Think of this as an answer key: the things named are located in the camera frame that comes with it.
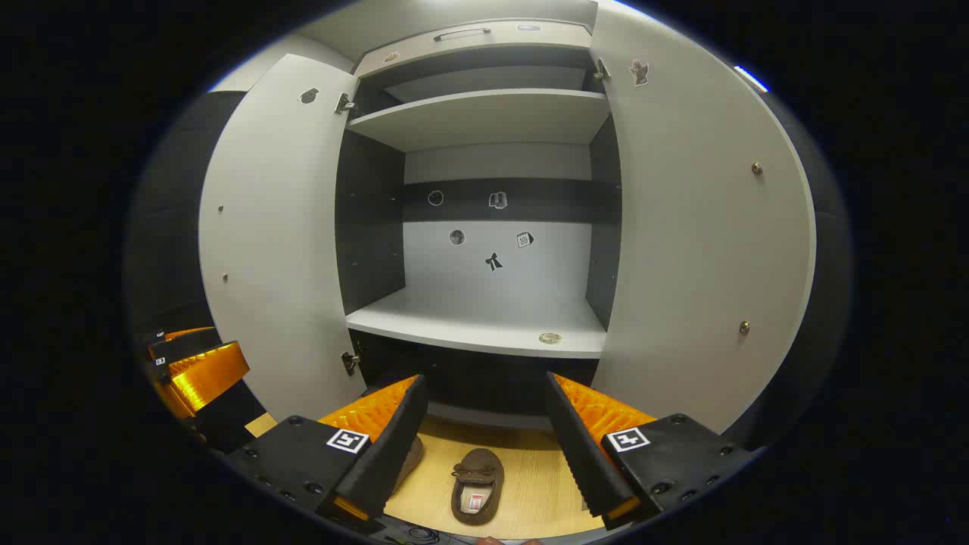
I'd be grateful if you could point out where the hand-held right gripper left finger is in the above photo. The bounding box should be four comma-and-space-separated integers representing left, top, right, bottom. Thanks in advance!
227, 374, 429, 531

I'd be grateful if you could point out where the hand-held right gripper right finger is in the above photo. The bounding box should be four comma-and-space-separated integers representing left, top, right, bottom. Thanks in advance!
545, 371, 762, 531

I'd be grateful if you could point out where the brown fuzzy shoe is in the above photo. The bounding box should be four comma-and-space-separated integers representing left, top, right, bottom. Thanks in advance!
451, 448, 506, 526
394, 435, 425, 493

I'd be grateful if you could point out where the grey cabinet door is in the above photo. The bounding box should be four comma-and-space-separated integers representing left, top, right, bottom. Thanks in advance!
198, 53, 368, 421
589, 4, 817, 436

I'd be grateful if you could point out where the grey shoe cabinet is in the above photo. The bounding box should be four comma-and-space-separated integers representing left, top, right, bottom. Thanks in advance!
335, 19, 623, 432

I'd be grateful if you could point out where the black backdrop cloth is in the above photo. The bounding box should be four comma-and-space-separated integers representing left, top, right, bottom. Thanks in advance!
125, 91, 855, 451

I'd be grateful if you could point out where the ceiling light panel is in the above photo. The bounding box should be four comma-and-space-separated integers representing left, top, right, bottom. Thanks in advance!
733, 65, 771, 93

